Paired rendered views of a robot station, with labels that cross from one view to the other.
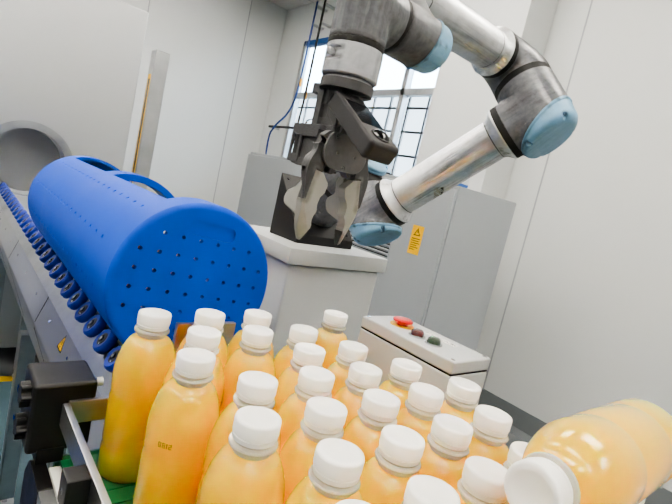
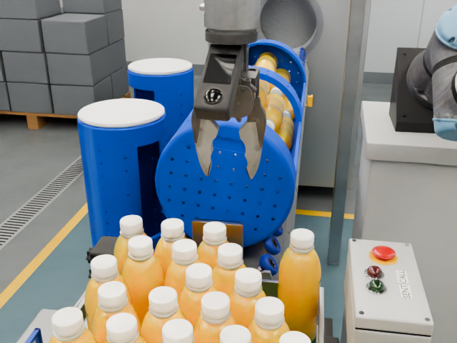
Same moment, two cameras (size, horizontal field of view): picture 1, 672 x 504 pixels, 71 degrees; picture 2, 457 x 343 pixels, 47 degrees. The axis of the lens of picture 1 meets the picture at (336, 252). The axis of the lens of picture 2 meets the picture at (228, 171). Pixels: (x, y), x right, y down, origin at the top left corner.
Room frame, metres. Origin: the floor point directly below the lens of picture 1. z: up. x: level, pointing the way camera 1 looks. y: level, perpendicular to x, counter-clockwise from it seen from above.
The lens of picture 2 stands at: (0.18, -0.52, 1.56)
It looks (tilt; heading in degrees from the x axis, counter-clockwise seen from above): 24 degrees down; 50
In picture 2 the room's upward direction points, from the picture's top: straight up
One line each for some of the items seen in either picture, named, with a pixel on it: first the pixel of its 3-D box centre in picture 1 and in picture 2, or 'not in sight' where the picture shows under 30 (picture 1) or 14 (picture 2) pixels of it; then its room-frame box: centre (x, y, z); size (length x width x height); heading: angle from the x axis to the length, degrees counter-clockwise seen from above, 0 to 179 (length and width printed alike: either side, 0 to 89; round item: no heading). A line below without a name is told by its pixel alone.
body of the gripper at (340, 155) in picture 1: (333, 129); (232, 73); (0.65, 0.04, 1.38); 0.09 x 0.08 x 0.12; 41
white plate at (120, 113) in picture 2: not in sight; (122, 111); (0.96, 0.96, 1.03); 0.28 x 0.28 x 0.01
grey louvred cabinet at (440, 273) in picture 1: (330, 274); not in sight; (3.24, 0.00, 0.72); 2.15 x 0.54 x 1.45; 39
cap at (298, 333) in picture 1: (302, 337); (230, 255); (0.63, 0.02, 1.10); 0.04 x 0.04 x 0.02
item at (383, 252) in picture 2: (402, 321); (383, 253); (0.81, -0.14, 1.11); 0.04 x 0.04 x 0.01
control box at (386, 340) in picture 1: (416, 362); (382, 302); (0.77, -0.17, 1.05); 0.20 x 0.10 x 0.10; 41
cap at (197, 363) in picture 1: (194, 365); (104, 267); (0.46, 0.11, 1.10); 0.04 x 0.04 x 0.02
